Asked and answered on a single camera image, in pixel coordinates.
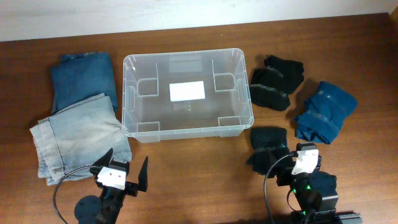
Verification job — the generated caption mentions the clear plastic storage container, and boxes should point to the clear plastic storage container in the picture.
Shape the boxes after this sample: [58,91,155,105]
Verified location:
[121,48,254,142]

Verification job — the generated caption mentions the light blue jeans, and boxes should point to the light blue jeans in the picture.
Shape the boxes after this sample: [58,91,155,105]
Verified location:
[30,93,132,185]

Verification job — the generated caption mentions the dark blue jeans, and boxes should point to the dark blue jeans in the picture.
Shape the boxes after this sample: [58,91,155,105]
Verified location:
[50,52,119,114]

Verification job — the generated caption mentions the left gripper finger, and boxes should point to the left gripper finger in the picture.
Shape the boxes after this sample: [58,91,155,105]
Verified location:
[138,156,149,192]
[90,148,113,173]

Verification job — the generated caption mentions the blue taped sweater bundle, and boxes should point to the blue taped sweater bundle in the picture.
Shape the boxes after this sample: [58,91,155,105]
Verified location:
[295,81,358,144]

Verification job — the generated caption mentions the black taped garment bundle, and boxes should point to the black taped garment bundle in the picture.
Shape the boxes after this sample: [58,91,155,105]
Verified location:
[246,126,290,175]
[249,55,304,111]

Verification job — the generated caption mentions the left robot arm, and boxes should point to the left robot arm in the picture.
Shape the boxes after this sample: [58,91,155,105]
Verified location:
[74,149,149,224]

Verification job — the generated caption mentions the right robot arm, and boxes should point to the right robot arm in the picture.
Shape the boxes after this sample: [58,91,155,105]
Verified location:
[277,143,338,223]

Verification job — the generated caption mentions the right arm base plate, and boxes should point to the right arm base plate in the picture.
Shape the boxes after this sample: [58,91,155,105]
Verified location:
[337,213,363,224]

